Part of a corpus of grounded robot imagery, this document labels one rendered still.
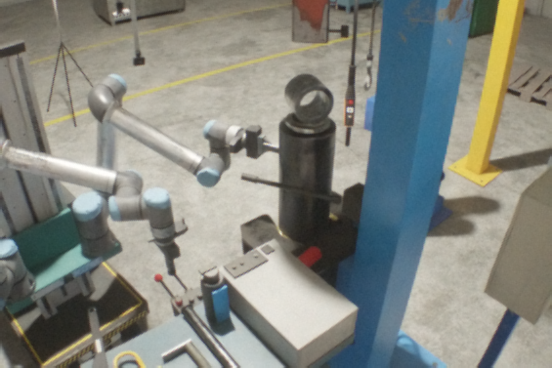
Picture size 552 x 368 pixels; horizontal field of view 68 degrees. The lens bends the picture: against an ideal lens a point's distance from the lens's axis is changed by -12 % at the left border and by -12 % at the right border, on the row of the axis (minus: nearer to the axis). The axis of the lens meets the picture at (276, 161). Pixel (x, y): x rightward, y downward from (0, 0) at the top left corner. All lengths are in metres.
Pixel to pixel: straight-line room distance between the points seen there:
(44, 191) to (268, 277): 1.29
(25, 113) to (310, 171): 1.24
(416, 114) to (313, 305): 0.63
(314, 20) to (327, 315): 0.84
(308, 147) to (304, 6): 0.55
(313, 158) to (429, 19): 0.75
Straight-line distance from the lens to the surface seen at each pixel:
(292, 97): 1.60
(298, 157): 1.65
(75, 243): 2.47
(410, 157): 1.26
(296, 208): 1.78
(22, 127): 2.18
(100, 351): 1.52
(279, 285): 1.45
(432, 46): 1.13
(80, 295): 2.77
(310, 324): 1.35
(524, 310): 1.53
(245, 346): 1.46
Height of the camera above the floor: 2.26
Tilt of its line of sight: 32 degrees down
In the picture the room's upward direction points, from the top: straight up
